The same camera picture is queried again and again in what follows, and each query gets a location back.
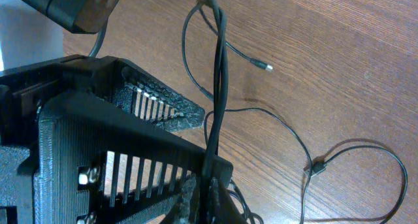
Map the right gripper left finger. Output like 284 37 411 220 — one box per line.
160 175 200 224

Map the thin black micro-USB cable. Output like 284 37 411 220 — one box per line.
181 1 409 224

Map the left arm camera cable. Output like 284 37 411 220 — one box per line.
88 20 108 58

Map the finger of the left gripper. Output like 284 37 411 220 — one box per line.
34 93 234 224
112 59 205 132

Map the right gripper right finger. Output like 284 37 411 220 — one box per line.
208 178 247 224

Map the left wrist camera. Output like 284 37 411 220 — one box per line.
22 0 119 34

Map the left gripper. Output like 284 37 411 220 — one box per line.
1 56 118 223

